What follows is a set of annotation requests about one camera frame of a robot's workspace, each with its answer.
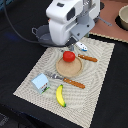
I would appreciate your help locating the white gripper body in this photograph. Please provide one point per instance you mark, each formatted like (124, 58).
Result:
(71, 20)

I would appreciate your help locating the red toy tomato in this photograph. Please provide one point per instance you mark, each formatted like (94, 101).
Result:
(68, 56)

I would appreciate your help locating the small blue milk carton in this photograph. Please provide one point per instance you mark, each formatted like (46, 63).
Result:
(40, 83)

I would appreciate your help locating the yellow toy banana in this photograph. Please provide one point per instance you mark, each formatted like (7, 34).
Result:
(59, 96)

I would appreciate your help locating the dark grey saucepan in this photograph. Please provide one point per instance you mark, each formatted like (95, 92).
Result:
(109, 24)

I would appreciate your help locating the pink toy stove board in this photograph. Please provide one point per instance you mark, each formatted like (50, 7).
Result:
(109, 13)

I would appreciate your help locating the round wooden plate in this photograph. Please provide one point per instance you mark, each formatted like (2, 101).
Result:
(69, 69)

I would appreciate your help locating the beige bowl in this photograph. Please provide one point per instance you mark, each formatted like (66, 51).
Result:
(123, 14)

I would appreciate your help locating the beige woven placemat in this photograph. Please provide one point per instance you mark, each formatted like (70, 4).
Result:
(80, 103)

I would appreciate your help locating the grey two-handled pot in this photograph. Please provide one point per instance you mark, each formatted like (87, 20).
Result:
(43, 35)

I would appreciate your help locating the wooden handled toy knife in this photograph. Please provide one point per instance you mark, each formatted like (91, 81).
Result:
(83, 56)

